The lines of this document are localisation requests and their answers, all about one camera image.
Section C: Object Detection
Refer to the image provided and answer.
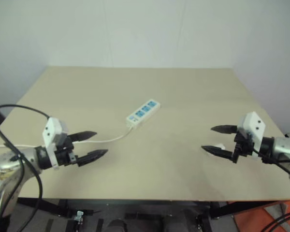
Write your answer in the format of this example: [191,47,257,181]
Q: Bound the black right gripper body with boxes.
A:
[232,131,256,164]

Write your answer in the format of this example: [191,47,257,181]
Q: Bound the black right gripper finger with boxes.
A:
[201,145,233,161]
[210,124,238,135]

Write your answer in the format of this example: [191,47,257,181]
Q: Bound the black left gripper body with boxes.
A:
[54,134,78,168]

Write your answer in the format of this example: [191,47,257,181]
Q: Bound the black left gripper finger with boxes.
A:
[76,149,109,168]
[69,130,98,144]

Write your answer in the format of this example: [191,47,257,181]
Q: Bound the white power strip blue sockets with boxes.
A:
[125,99,161,128]

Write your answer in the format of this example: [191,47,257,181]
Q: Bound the small metal clamp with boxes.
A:
[73,210,86,222]

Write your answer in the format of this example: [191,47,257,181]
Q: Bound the orange object under table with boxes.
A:
[226,200,290,232]

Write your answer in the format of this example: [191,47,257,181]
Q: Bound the dark rounded shape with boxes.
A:
[105,218,127,232]

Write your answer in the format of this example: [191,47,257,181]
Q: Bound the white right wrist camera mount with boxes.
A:
[236,111,267,160]

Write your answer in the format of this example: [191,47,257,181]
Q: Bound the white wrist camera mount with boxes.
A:
[236,111,267,160]
[43,117,69,170]

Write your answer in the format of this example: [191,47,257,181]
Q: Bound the white power strip cord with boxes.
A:
[0,125,134,149]

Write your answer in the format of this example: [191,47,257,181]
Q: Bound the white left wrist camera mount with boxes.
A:
[43,117,69,170]

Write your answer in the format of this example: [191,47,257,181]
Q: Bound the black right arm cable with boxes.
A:
[253,148,290,181]

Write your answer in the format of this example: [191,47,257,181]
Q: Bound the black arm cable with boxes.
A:
[0,103,51,232]
[253,148,290,181]

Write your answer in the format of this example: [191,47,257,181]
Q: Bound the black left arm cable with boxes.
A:
[0,103,51,232]

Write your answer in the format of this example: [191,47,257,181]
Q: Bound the black table frame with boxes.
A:
[16,197,290,232]

